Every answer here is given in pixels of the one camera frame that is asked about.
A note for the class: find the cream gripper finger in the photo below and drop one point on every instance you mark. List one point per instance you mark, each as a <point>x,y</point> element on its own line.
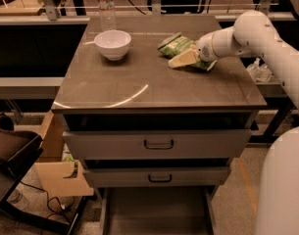
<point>188,57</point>

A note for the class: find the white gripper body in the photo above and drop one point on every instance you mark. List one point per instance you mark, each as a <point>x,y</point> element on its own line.
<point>205,50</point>

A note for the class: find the green jalapeno chip bag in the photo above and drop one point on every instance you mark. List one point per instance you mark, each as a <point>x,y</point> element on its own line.
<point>176,44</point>

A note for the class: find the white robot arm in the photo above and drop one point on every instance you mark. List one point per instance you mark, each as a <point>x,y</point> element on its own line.
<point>254,34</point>

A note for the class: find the grey drawer cabinet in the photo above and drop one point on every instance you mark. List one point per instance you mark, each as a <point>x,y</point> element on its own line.
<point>141,92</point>

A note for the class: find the upper grey drawer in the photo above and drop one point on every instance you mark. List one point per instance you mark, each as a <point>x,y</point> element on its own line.
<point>156,145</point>

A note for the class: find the middle grey drawer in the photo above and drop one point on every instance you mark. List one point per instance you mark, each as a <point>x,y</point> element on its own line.
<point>156,177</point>

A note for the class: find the open bottom grey drawer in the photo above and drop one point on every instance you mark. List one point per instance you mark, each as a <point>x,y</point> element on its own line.
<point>157,211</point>

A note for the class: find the clear pump bottle left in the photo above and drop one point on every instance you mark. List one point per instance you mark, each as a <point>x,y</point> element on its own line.
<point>254,69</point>

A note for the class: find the clear pump bottle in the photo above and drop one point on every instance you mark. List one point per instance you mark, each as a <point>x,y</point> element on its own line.
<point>265,74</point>
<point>254,69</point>

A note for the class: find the clear pump bottle right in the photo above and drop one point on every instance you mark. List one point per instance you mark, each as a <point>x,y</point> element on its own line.
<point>265,74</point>

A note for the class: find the white ceramic bowl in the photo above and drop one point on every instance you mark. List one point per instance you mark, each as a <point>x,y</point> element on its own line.
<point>113,44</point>

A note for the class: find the clear plastic water bottle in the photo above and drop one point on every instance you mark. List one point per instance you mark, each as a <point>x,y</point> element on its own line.
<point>107,14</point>

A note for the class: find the metal railing shelf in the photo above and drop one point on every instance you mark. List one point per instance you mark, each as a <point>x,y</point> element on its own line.
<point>35,12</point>

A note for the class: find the brown cardboard box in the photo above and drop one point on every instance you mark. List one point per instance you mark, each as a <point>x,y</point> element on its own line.
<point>58,177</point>

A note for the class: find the black side cart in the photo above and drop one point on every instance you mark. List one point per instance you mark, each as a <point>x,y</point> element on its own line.
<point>19,150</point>

